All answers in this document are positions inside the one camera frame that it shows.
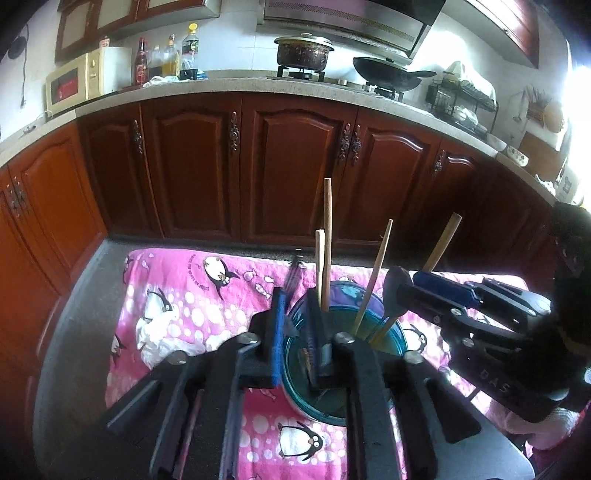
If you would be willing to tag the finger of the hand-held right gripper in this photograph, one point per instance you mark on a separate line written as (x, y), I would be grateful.
(431, 307)
(443, 286)

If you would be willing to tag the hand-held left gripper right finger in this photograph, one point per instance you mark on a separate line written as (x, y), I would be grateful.
(316, 341)

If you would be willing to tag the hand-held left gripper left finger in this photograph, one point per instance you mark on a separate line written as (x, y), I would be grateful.
(277, 332)

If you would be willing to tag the metal spoon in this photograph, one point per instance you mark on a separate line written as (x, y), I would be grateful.
(395, 295)

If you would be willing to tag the thin brown wooden chopstick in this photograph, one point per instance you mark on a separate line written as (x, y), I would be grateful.
(441, 242)
(376, 272)

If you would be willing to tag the white floral utensil holder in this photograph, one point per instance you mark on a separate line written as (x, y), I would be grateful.
(364, 304)

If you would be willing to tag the metal fork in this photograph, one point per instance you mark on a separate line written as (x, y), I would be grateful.
(294, 272)

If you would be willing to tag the light bamboo chopstick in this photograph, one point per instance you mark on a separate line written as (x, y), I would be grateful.
(320, 258)

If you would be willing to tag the wide brown wooden chopstick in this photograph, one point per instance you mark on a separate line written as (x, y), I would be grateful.
(327, 240)

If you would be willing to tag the pink penguin print towel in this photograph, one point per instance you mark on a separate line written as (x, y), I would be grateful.
(184, 300)

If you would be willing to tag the patterned white bowl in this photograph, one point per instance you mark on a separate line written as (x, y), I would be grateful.
(517, 156)

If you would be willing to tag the dark wooden base cabinets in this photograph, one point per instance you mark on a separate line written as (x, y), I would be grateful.
(291, 175)

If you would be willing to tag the wooden cutting board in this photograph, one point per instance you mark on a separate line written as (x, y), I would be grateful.
(542, 154)

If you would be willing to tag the black wok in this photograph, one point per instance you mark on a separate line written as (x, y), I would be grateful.
(388, 74)

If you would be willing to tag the gas stove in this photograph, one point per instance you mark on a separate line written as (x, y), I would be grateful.
(341, 83)

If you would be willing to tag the grey stone countertop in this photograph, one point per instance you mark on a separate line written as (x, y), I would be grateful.
(221, 87)

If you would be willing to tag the lidded cooking pot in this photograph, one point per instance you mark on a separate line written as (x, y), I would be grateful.
(302, 53)

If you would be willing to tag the white cloth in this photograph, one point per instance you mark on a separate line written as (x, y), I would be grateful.
(159, 81)

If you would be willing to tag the steel range hood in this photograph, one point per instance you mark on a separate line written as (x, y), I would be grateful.
(346, 18)

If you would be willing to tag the small yellow oil bottle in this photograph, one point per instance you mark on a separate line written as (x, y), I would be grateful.
(171, 60)

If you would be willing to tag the dark sauce bottle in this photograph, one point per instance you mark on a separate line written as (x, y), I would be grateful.
(155, 64)

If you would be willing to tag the large yellow-capped oil bottle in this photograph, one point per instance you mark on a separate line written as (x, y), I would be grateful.
(190, 50)

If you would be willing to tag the red sauce bottle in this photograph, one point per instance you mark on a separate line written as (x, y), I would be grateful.
(141, 60)

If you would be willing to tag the cream microwave oven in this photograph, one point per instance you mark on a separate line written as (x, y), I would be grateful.
(69, 85)

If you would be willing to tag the woven bamboo wall holder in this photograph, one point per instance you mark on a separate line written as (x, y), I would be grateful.
(547, 113)

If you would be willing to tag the dark wooden wall cabinet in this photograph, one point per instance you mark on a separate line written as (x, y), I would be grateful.
(92, 18)
(521, 23)

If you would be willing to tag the black round wall fixture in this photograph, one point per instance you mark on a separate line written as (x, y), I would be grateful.
(18, 46)

